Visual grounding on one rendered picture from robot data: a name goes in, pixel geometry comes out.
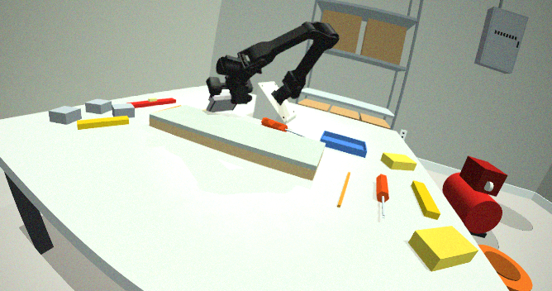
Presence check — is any orange-handled screwdriver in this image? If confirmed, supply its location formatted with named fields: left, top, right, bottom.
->
left=261, top=117, right=305, bottom=137
left=376, top=174, right=389, bottom=219

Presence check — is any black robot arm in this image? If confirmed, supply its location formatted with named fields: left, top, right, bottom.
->
left=216, top=21, right=340, bottom=106

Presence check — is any yellow flat block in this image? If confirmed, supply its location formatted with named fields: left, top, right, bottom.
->
left=380, top=152, right=417, bottom=171
left=408, top=226, right=478, bottom=272

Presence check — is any white panel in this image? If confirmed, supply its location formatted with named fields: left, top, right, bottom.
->
left=149, top=105, right=326, bottom=181

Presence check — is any red spirit level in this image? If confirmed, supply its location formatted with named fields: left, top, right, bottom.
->
left=131, top=98, right=177, bottom=108

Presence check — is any blue rectangular tray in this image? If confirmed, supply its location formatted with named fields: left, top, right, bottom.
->
left=320, top=131, right=367, bottom=158

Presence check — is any yellow flat bar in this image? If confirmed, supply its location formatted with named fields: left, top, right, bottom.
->
left=411, top=180, right=440, bottom=220
left=77, top=116, right=129, bottom=130

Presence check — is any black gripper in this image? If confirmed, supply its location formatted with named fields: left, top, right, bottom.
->
left=206, top=75, right=253, bottom=97

